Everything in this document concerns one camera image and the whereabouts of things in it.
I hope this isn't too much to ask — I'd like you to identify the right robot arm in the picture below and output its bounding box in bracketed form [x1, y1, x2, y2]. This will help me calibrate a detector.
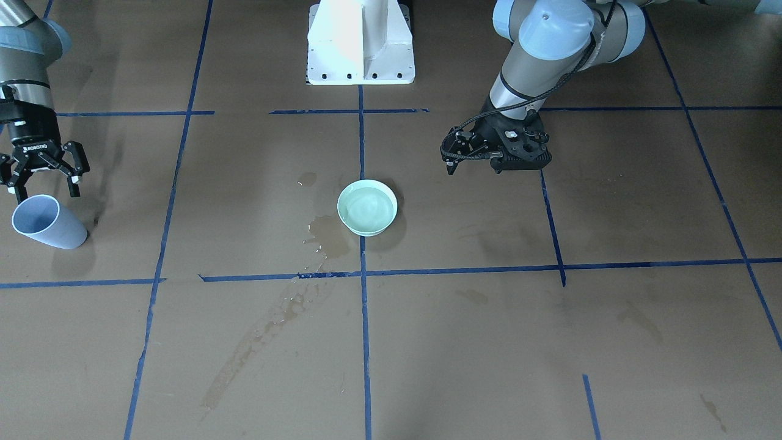
[1, 1, 90, 204]

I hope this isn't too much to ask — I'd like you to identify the light green bowl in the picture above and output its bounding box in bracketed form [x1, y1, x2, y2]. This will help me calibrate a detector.
[336, 179, 398, 237]

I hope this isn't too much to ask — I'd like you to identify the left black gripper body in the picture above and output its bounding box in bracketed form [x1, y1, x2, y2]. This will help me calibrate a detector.
[473, 109, 552, 174]

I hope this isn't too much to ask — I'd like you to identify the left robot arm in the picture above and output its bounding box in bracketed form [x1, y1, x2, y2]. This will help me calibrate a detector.
[439, 1, 651, 175]

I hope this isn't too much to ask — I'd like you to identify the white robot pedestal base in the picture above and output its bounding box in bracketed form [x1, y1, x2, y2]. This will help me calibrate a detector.
[305, 1, 416, 86]

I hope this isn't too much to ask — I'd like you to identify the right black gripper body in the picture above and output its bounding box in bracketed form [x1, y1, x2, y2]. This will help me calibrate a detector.
[1, 101, 64, 175]

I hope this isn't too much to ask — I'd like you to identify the blue-grey plastic cup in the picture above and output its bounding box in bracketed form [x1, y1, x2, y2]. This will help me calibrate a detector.
[12, 194, 88, 250]

